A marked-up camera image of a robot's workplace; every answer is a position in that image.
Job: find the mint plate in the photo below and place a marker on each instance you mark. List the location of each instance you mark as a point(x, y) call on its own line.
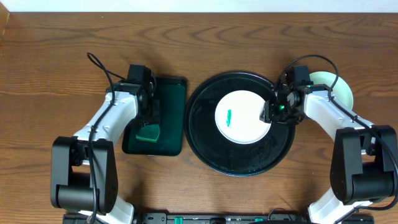
point(328, 78)
point(347, 100)

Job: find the white plate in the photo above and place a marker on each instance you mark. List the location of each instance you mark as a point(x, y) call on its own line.
point(237, 117)

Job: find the black round tray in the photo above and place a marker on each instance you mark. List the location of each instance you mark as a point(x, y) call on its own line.
point(218, 152)

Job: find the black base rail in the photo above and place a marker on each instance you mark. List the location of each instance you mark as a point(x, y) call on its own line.
point(162, 218)

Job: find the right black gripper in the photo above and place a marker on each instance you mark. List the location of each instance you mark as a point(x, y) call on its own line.
point(270, 114)

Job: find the green sponge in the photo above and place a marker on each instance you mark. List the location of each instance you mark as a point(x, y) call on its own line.
point(149, 133)

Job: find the black rectangular tray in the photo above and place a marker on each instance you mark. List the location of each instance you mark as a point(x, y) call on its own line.
point(171, 92)

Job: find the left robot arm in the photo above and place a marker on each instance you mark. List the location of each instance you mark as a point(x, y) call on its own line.
point(83, 167)

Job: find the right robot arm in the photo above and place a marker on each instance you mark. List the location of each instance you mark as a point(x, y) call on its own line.
point(364, 161)

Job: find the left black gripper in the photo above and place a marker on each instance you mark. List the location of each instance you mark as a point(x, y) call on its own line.
point(152, 115)

